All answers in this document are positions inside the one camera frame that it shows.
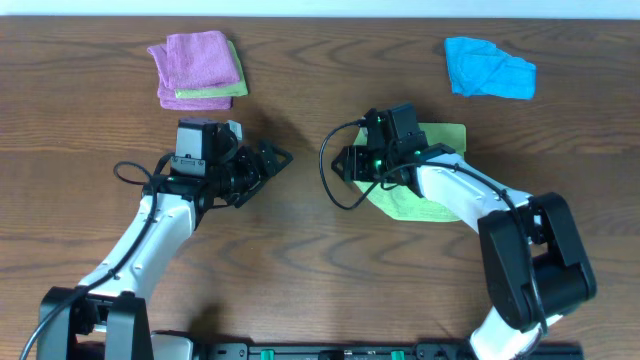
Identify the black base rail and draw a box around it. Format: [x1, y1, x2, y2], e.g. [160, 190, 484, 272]
[194, 341, 585, 360]

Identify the folded green cloth in stack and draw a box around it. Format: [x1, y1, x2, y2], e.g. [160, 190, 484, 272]
[174, 41, 249, 99]

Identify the blue crumpled cloth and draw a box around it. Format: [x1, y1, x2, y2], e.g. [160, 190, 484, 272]
[444, 37, 537, 100]

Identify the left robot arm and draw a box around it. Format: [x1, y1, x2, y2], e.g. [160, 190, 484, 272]
[21, 118, 293, 359]

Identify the left black cable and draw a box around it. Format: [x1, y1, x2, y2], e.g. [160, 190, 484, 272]
[17, 151, 176, 360]

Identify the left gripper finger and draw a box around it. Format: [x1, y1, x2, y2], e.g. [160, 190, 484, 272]
[258, 140, 293, 176]
[232, 178, 268, 208]

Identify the folded purple cloth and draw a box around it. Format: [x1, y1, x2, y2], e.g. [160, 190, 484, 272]
[146, 43, 234, 112]
[166, 31, 240, 90]

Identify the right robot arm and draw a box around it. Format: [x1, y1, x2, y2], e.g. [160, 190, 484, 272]
[331, 104, 597, 359]

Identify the bottom folded purple cloth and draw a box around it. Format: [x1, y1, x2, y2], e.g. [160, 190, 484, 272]
[146, 43, 234, 112]

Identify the light green microfiber cloth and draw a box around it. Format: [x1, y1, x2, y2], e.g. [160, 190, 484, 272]
[367, 123, 467, 223]

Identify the black cable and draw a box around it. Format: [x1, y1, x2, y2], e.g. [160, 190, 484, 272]
[17, 151, 176, 360]
[318, 119, 549, 335]

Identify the top folded purple cloth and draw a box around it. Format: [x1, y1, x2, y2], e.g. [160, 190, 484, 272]
[166, 31, 240, 90]

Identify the right black cable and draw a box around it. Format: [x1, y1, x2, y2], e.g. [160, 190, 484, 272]
[318, 119, 549, 335]

